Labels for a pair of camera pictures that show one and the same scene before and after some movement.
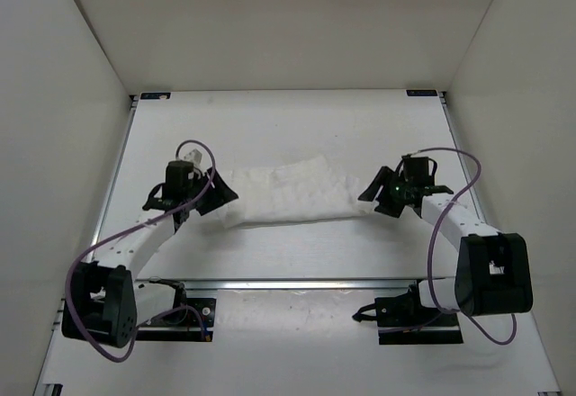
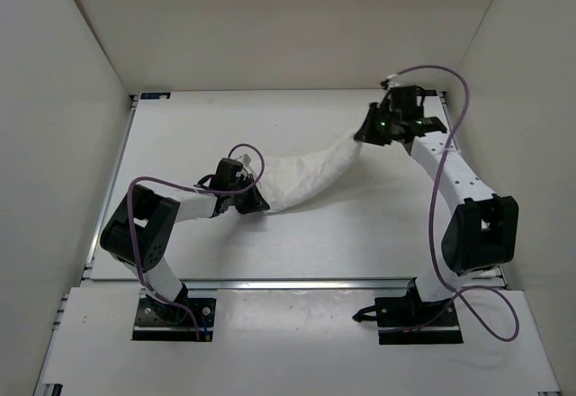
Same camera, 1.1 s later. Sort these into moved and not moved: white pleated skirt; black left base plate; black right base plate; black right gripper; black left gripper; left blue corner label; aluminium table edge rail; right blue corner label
Moved: white pleated skirt; black left gripper; black right gripper
Not moved: left blue corner label; black right base plate; black left base plate; aluminium table edge rail; right blue corner label
